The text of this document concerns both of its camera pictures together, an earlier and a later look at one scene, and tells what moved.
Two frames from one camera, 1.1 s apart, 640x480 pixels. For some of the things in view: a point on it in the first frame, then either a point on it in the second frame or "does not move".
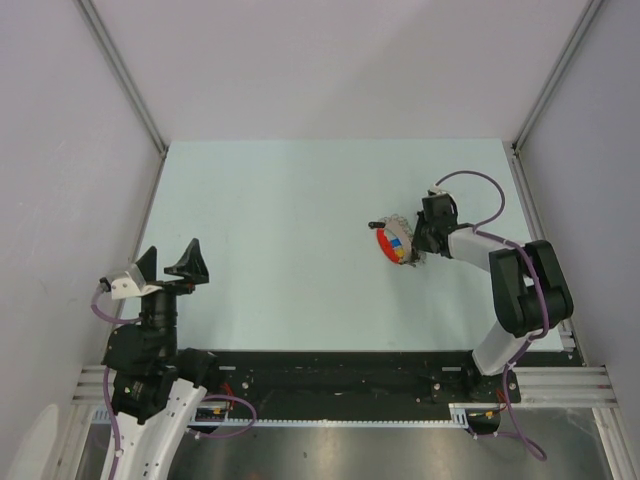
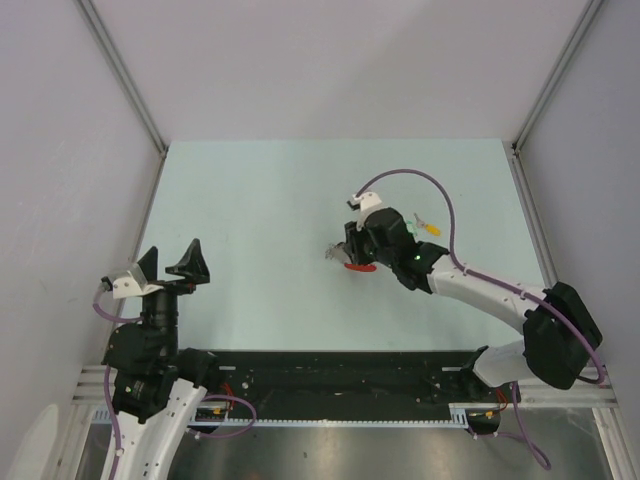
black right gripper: x=418 y=243 -> x=353 y=244
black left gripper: x=191 y=266 does not move
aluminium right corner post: x=556 y=69 does not move
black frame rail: x=344 y=384 does not move
